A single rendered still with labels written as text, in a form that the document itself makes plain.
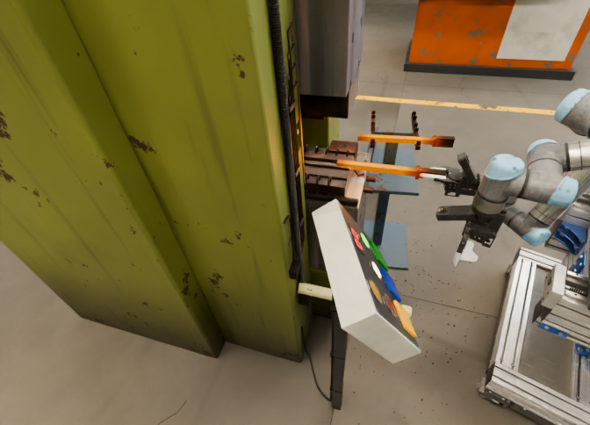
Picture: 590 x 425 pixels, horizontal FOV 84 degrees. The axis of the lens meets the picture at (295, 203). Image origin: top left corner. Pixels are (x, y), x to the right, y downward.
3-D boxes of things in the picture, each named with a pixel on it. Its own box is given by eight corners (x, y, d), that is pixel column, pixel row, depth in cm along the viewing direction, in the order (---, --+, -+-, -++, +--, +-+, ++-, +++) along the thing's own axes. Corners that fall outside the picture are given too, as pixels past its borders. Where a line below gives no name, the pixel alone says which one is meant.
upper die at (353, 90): (357, 91, 119) (359, 65, 112) (348, 118, 105) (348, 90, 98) (250, 84, 129) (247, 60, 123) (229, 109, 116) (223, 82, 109)
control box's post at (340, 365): (341, 401, 159) (353, 270, 86) (340, 410, 156) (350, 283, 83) (334, 399, 160) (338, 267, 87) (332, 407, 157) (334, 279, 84)
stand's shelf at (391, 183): (413, 151, 197) (413, 148, 195) (418, 196, 168) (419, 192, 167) (362, 149, 202) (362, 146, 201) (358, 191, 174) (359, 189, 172)
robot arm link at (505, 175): (529, 174, 76) (489, 165, 79) (511, 208, 84) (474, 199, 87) (529, 155, 81) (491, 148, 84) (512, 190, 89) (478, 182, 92)
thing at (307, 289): (410, 310, 128) (412, 302, 124) (409, 322, 124) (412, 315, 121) (301, 285, 139) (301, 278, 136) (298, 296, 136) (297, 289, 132)
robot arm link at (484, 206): (473, 198, 87) (480, 181, 92) (468, 210, 90) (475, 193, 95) (505, 207, 84) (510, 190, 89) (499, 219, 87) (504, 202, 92)
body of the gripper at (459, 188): (442, 195, 125) (477, 199, 121) (447, 177, 119) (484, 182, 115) (442, 183, 130) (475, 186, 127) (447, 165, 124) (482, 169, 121)
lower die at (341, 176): (353, 169, 143) (354, 154, 137) (344, 200, 129) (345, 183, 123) (262, 159, 154) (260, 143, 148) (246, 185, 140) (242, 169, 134)
